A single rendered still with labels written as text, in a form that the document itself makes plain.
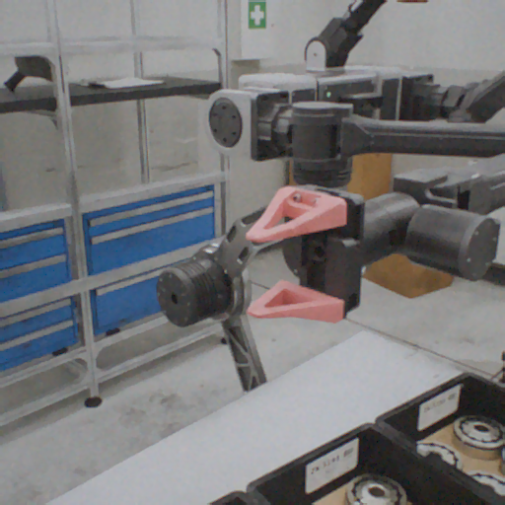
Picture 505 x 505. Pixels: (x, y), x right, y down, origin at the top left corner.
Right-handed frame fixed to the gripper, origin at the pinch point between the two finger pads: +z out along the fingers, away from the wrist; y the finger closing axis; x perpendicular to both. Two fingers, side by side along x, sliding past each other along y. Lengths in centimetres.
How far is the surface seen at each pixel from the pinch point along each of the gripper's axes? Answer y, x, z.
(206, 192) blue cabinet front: 59, 195, -162
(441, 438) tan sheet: 62, 19, -71
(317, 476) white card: 56, 25, -39
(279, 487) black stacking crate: 54, 26, -31
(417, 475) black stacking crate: 56, 12, -51
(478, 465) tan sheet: 62, 10, -69
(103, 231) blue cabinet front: 64, 196, -104
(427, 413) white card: 56, 21, -69
